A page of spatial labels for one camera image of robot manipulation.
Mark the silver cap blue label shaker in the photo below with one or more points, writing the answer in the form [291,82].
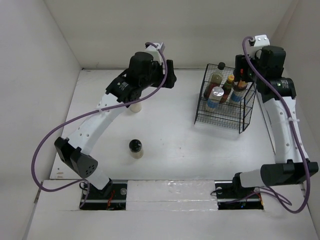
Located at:
[214,98]
[238,94]

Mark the black wire rack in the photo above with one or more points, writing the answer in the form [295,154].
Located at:
[232,115]

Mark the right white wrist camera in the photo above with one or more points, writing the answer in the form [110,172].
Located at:
[258,42]

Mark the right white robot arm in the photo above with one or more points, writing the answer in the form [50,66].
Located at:
[292,165]

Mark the tall dark sauce bottle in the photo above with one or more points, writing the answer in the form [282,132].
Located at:
[215,79]

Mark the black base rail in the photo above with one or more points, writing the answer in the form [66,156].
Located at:
[170,195]

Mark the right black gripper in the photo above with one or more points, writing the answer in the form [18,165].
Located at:
[239,64]

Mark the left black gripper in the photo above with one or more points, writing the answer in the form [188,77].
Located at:
[170,78]

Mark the black cap shaker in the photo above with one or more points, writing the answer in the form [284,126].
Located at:
[136,148]
[136,107]

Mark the black cap shaker near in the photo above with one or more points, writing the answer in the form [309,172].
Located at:
[136,148]

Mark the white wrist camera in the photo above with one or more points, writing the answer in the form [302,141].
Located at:
[153,50]
[258,42]

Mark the black cap shaker far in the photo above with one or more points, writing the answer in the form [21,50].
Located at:
[136,107]

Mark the yellow cap chili sauce bottle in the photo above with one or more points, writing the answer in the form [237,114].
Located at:
[227,87]

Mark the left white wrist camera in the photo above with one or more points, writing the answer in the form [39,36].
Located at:
[153,50]

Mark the red lid sauce jar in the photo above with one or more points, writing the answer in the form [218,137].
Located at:
[239,85]

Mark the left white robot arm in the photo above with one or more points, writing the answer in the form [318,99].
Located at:
[74,151]

